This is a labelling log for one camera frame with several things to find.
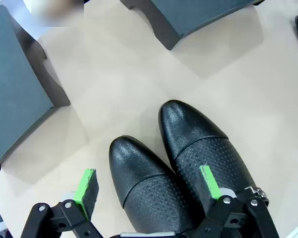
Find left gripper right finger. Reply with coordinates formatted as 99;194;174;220
181;165;280;238

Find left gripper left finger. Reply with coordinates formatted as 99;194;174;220
19;168;104;238

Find black shoe stand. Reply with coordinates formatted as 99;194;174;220
120;0;265;51
0;4;72;176

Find black buckle ankle shoe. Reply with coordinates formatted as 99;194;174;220
108;135;197;235
158;100;270;234

